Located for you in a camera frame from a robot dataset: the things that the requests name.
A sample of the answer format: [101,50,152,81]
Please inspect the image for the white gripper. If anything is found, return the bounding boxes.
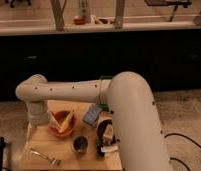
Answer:
[26,101,51,126]

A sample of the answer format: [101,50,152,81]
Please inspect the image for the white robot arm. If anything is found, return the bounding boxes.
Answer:
[15,72,173,171]

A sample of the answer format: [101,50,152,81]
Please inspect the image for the small metal cup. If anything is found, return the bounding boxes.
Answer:
[73,136,88,154]

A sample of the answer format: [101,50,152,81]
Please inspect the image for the orange bowl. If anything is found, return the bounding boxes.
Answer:
[49,111,77,139]

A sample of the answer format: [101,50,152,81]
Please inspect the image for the yellow banana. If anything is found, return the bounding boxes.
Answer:
[58,111,74,133]

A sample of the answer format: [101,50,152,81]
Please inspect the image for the silver fork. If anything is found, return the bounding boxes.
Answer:
[30,148,61,166]

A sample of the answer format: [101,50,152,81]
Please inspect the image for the blue grey sponge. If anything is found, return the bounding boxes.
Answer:
[82,104,102,126]

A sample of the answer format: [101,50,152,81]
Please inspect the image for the dark brown bowl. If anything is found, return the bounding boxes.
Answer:
[97,119,115,146]

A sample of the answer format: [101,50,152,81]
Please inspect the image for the green tray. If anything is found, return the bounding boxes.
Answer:
[99,76,112,111]

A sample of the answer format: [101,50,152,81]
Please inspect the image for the tan block in bowl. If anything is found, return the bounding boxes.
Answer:
[103,124,114,144]

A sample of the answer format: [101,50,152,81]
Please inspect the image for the white black brush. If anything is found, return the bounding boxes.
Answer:
[97,143,118,157]

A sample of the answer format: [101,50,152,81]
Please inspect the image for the red object on shelf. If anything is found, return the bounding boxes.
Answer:
[74,18,86,25]

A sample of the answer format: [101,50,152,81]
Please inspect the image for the white bottle on shelf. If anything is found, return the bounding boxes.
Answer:
[79,0,91,23]

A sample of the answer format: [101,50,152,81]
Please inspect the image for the black post at left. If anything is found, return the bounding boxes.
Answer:
[0,137,5,171]

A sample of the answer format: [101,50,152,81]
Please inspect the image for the black cable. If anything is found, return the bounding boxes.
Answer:
[164,132,201,171]

